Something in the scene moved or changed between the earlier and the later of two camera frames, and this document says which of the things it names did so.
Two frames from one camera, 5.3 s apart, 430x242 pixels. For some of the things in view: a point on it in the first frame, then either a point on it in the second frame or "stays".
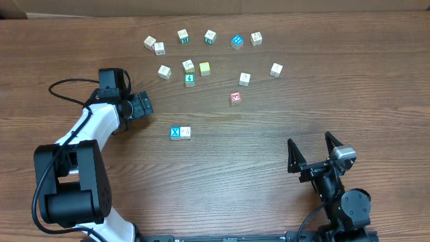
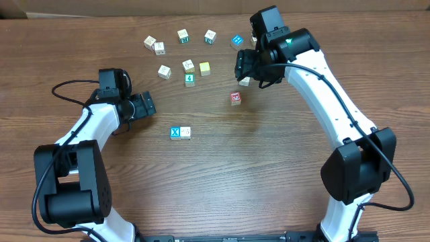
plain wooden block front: [185, 132] stays
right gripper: [312, 170] -> [247, 62]
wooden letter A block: [244, 79] stays
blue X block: [175, 133] stays
